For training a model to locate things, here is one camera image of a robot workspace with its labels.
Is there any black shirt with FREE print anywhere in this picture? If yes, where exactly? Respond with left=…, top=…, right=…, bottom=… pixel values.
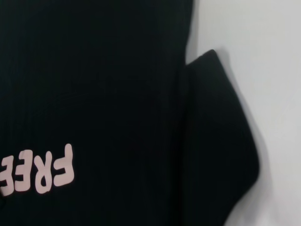
left=0, top=0, right=261, bottom=226

